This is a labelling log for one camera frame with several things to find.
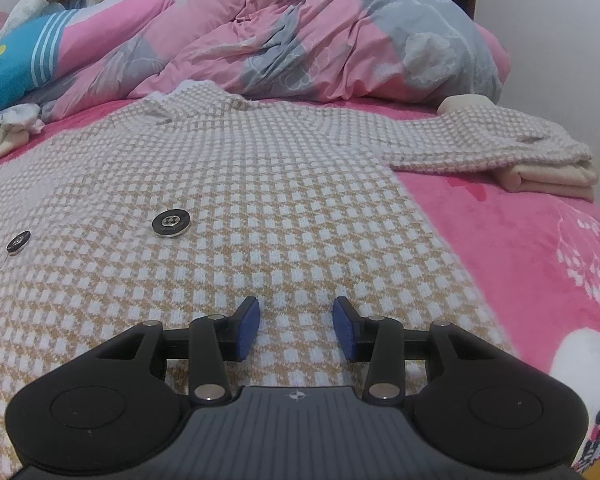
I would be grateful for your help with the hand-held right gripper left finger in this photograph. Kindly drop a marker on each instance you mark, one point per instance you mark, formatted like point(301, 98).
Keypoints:
point(247, 330)

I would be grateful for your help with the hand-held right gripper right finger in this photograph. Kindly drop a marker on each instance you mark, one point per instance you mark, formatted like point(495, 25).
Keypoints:
point(345, 330)

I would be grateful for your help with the beige white checked knit jacket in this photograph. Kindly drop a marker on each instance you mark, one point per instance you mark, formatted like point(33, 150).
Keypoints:
point(280, 200)

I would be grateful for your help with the folded cream garment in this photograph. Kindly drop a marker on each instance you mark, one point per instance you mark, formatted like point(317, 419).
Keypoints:
point(545, 180)

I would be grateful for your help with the pink grey floral quilt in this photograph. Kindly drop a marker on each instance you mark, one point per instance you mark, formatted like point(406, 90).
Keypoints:
point(330, 35)

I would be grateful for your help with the cream fleece garment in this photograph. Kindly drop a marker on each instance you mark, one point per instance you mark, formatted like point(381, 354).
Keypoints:
point(5, 147)

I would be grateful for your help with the white cloth garment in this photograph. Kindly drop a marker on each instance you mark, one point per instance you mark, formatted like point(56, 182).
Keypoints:
point(20, 115)

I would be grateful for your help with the teal pink striped quilt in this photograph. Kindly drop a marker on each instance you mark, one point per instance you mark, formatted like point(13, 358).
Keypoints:
point(10, 80)

